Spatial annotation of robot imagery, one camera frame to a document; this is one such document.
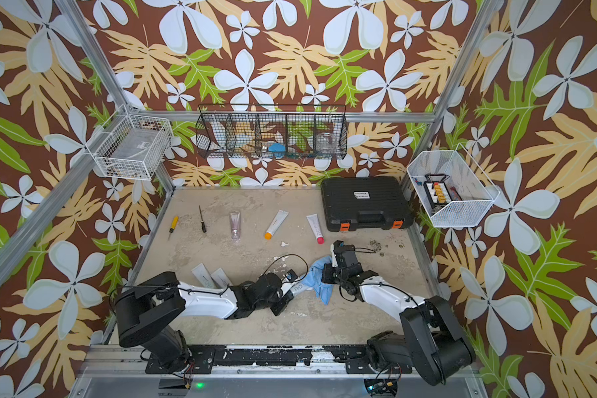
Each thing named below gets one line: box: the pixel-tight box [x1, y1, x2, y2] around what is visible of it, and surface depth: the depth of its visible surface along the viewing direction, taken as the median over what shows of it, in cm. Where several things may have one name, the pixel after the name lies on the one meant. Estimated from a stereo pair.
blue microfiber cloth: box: [300, 255, 335, 306], surface depth 88 cm
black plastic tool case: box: [320, 176, 414, 233], surface depth 109 cm
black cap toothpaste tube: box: [210, 266, 233, 289], surface depth 93 cm
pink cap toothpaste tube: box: [305, 213, 325, 245], surface depth 106 cm
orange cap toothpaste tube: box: [263, 208, 290, 240], surface depth 107 cm
